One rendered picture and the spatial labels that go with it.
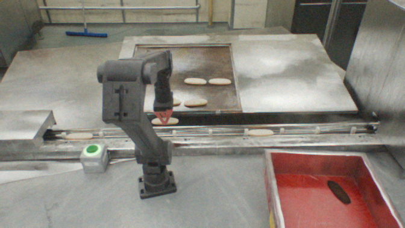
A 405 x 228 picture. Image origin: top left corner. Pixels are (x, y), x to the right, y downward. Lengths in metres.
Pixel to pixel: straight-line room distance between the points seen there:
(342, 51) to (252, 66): 1.71
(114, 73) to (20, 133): 0.69
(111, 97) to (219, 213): 0.52
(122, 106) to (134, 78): 0.06
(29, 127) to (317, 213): 1.02
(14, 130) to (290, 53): 1.26
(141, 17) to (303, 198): 4.21
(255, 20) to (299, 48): 2.98
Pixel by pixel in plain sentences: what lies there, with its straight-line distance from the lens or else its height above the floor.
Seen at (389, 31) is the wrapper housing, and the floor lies 1.22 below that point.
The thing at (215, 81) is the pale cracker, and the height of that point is 0.93.
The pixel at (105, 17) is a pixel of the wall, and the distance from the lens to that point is 5.03.
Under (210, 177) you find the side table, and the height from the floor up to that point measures 0.82.
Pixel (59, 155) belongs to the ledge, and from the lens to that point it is 1.23.
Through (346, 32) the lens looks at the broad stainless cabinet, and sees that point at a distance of 3.05.
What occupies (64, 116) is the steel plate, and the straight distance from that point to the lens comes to 1.47.
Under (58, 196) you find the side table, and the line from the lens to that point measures 1.11.
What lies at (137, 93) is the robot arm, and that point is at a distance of 0.61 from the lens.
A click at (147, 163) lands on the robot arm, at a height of 0.94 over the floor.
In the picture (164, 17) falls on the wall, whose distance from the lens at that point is 4.87.
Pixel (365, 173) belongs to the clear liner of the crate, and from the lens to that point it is 1.09.
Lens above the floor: 1.60
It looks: 35 degrees down
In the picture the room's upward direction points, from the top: straight up
